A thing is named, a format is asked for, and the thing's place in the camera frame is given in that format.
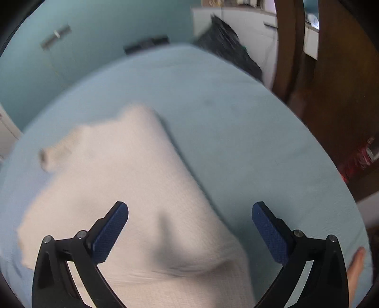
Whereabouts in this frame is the black plastic bag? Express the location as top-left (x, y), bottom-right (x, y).
top-left (193, 15), bottom-right (263, 82)

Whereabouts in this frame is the red patterned item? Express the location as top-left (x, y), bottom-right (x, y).
top-left (338, 134), bottom-right (378, 184)

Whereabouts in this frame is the light blue bed sheet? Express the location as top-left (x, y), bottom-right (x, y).
top-left (1, 44), bottom-right (369, 307)

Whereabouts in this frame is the person's right hand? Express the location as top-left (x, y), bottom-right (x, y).
top-left (347, 247), bottom-right (366, 307)

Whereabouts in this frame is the white drawer cabinet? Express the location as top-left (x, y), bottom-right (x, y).
top-left (191, 5), bottom-right (320, 87)

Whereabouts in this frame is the cream and blue knit sweater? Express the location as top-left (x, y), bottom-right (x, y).
top-left (17, 104), bottom-right (255, 307)

